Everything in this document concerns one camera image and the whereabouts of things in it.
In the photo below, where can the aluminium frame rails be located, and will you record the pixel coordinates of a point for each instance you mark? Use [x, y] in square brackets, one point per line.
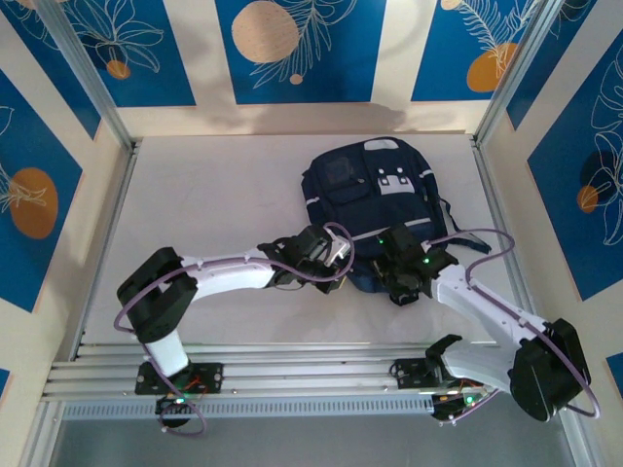
[302, 374]

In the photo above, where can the blue poster beige circle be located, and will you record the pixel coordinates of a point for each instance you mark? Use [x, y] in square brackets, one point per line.
[340, 58]

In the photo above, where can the aluminium frame post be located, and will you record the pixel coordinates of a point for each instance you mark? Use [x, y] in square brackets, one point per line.
[520, 73]
[90, 73]

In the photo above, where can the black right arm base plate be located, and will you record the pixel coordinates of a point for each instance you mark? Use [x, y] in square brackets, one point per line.
[404, 377]

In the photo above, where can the navy blue backpack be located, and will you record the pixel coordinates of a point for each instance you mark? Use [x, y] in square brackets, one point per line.
[370, 204]

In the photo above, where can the aluminium side rail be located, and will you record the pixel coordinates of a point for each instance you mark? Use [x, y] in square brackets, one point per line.
[491, 194]
[117, 204]

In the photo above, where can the black controller board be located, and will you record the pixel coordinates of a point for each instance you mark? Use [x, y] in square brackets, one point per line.
[168, 406]
[448, 408]

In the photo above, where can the blue floral wall poster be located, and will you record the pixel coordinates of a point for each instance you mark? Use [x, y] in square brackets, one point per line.
[615, 370]
[544, 73]
[61, 73]
[4, 384]
[574, 194]
[160, 58]
[448, 48]
[29, 146]

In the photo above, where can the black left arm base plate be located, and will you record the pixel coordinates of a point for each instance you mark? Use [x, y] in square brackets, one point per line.
[211, 374]

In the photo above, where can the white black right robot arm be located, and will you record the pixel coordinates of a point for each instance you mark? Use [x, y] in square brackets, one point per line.
[487, 301]

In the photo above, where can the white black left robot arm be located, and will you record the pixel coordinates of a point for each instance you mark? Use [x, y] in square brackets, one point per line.
[229, 277]

